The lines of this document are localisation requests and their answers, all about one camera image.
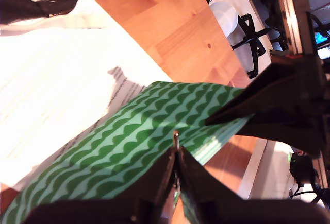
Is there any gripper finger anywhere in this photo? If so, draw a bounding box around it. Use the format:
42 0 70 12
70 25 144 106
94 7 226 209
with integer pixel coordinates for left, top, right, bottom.
177 146 243 224
110 148 178 221
236 115 322 158

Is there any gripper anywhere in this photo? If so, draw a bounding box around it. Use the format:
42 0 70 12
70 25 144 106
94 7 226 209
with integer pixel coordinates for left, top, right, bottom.
205 0 330 159

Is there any green wave-patterned zip pouch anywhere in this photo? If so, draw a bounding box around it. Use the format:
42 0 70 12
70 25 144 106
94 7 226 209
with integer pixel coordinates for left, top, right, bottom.
0 81 255 224

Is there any black office chair base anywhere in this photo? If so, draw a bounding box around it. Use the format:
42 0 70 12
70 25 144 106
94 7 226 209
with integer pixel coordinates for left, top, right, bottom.
230 13 274 79

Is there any lit computer screen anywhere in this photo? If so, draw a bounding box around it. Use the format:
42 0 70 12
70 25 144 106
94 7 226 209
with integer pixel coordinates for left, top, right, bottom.
314 31 330 60

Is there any white round stool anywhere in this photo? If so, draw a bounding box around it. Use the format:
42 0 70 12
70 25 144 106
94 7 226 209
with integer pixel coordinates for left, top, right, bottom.
209 1 240 37

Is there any printed white paper sheet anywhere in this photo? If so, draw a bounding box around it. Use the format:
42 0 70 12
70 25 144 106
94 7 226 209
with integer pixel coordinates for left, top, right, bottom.
0 0 174 191

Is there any dark brown garment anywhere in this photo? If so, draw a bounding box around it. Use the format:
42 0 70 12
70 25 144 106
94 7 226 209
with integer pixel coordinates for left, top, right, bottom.
0 0 85 25

